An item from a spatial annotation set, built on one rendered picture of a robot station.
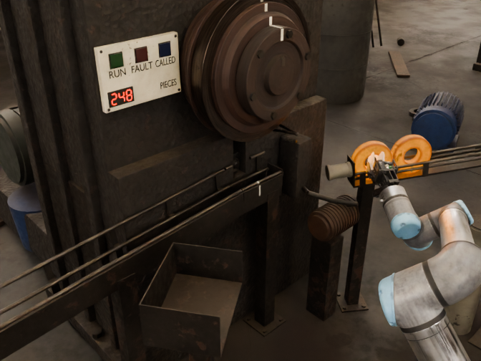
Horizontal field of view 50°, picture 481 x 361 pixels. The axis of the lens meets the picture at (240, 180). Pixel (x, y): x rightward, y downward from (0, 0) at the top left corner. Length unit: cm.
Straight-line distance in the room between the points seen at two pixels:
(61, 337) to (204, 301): 98
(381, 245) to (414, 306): 149
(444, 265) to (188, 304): 68
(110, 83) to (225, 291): 66
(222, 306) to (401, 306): 48
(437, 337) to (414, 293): 12
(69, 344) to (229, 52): 137
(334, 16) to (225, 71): 286
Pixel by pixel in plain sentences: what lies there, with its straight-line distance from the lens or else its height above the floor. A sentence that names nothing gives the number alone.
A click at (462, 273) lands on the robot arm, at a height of 83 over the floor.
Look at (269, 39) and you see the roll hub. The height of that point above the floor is 123.
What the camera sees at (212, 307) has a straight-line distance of 147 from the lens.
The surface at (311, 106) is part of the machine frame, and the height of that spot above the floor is 87.
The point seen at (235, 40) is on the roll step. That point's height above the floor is 123.
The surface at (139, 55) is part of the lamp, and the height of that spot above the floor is 120.
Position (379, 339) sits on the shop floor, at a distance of 229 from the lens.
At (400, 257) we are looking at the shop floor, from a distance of 274.
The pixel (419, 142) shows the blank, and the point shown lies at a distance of 205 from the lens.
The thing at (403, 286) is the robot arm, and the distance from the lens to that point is 132.
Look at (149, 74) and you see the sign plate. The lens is 155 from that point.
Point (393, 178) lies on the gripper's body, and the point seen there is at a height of 73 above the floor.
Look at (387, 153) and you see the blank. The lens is 202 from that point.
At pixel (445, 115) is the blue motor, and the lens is 368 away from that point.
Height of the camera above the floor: 160
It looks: 29 degrees down
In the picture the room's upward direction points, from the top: straight up
